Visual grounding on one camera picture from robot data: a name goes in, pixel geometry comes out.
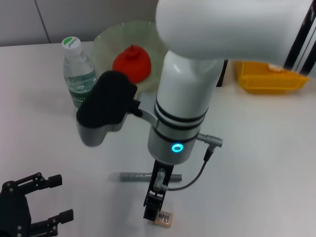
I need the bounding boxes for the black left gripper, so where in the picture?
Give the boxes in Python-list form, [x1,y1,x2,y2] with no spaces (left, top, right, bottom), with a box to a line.
[0,172,74,237]

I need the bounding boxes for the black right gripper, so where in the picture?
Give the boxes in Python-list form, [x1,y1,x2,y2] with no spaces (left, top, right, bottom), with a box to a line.
[143,159,175,222]

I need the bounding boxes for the beige eraser with barcode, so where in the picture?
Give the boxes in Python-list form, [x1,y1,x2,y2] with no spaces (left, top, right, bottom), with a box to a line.
[153,209,174,228]

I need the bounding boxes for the silver glitter marker pen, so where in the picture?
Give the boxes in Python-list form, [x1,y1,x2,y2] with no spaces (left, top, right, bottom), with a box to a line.
[110,171,183,184]

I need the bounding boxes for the clear water bottle green label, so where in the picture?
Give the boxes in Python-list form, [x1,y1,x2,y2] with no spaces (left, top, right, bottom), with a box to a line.
[61,36,97,117]

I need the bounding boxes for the green glass fruit bowl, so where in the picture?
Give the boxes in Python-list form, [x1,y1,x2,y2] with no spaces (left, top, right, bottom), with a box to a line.
[93,21,165,96]

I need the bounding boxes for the black mesh pen holder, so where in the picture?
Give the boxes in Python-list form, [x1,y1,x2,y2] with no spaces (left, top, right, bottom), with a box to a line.
[216,59,230,87]

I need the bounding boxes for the yellow plastic bin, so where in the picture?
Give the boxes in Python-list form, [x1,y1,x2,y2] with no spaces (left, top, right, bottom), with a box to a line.
[233,60,311,94]

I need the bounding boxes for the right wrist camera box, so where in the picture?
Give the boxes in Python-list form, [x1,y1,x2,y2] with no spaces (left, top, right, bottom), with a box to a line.
[76,70,158,148]

